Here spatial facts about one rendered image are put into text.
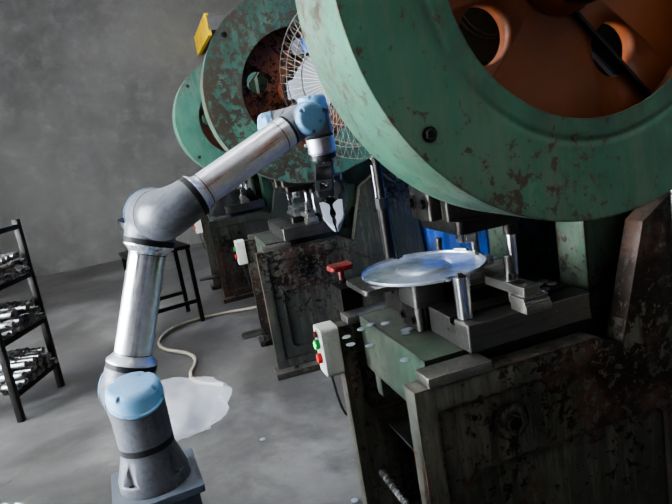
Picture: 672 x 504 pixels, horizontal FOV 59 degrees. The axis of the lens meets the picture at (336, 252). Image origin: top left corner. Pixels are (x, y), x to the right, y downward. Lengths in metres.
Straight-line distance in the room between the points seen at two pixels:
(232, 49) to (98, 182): 5.40
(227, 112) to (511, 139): 1.81
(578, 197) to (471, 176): 0.19
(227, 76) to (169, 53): 5.37
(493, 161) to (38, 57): 7.35
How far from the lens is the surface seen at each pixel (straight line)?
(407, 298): 1.40
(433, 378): 1.18
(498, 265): 1.42
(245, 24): 2.66
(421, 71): 0.87
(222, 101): 2.60
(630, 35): 1.20
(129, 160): 7.85
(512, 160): 0.94
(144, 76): 7.92
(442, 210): 1.36
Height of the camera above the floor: 1.13
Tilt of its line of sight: 11 degrees down
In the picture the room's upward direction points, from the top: 10 degrees counter-clockwise
